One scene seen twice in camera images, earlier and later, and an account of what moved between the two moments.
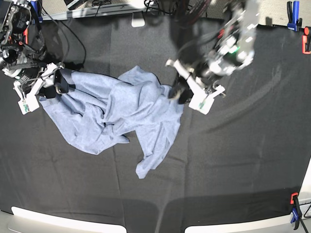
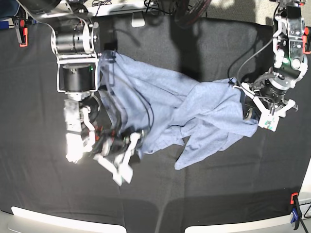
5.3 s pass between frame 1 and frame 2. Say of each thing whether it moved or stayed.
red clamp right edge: stayed
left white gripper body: moved
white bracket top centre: stayed
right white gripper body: moved
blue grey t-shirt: moved
